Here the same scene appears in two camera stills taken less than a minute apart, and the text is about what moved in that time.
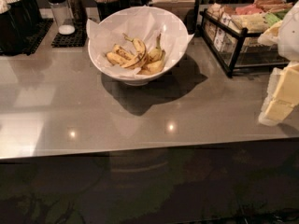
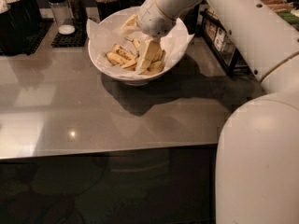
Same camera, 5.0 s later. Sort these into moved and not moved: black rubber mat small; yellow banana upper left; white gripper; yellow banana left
Moved: white gripper
Not moved: yellow banana left; yellow banana upper left; black rubber mat small
